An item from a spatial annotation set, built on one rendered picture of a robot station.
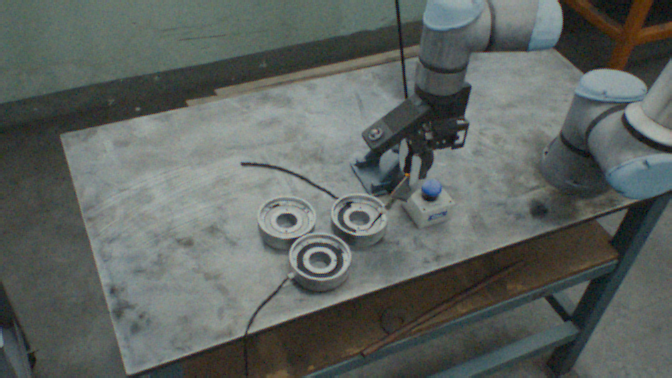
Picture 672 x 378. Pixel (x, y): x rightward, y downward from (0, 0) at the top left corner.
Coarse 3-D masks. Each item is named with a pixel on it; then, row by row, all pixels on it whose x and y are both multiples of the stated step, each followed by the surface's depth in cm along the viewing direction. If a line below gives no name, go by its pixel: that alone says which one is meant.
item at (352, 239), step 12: (336, 204) 125; (372, 204) 127; (384, 204) 126; (336, 216) 124; (348, 216) 125; (360, 216) 127; (372, 216) 125; (384, 216) 125; (336, 228) 122; (360, 228) 123; (384, 228) 122; (348, 240) 122; (360, 240) 121; (372, 240) 122
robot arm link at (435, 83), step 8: (416, 64) 101; (416, 72) 102; (424, 72) 99; (432, 72) 99; (440, 72) 105; (456, 72) 105; (464, 72) 100; (416, 80) 102; (424, 80) 100; (432, 80) 99; (440, 80) 99; (448, 80) 99; (456, 80) 99; (464, 80) 102; (424, 88) 101; (432, 88) 100; (440, 88) 100; (448, 88) 100; (456, 88) 101
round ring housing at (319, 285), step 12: (300, 240) 118; (312, 240) 120; (324, 240) 120; (336, 240) 119; (312, 252) 118; (324, 252) 118; (348, 252) 117; (348, 264) 115; (300, 276) 113; (336, 276) 113; (312, 288) 114; (324, 288) 114
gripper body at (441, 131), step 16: (432, 96) 101; (448, 96) 102; (464, 96) 105; (448, 112) 107; (464, 112) 108; (432, 128) 107; (448, 128) 106; (464, 128) 108; (416, 144) 109; (432, 144) 107; (448, 144) 111
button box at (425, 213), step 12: (420, 192) 128; (444, 192) 128; (408, 204) 129; (420, 204) 126; (432, 204) 126; (444, 204) 126; (420, 216) 125; (432, 216) 126; (444, 216) 128; (420, 228) 127
